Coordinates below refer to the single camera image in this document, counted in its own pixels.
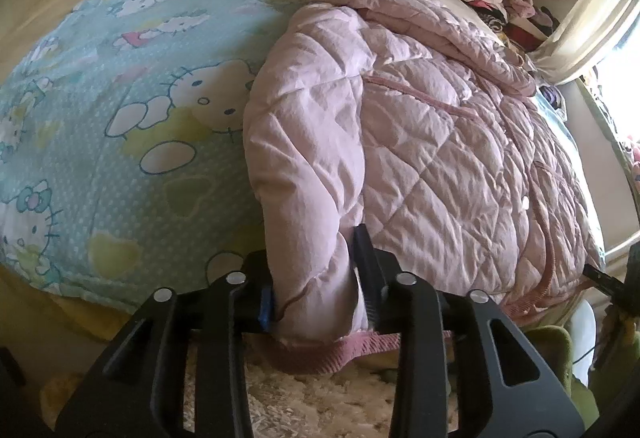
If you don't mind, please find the green cloth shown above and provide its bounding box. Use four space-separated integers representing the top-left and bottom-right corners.
520 325 601 424

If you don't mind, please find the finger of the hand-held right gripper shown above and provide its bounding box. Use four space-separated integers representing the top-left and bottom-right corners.
581 263 627 300

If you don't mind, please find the green windowsill cover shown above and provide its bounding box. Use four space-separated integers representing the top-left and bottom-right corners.
582 63 640 179

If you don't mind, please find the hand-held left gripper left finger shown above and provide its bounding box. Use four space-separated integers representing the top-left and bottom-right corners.
55 251 276 438

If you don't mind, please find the cream curtain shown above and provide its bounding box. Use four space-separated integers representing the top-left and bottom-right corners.
530 0 640 86

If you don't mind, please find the window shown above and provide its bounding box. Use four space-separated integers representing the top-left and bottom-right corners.
595 0 640 144

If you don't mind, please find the white round stool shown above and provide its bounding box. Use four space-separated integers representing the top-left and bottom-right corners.
567 303 598 386

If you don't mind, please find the pink quilted jacket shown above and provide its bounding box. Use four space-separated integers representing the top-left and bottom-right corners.
242 0 606 374

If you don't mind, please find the blue cartoon printed blanket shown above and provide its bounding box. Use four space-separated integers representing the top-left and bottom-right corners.
0 0 313 316

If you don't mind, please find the cream fluffy rug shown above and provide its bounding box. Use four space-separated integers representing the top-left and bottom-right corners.
40 333 461 438

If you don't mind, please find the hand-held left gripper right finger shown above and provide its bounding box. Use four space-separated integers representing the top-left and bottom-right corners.
350 224 586 438

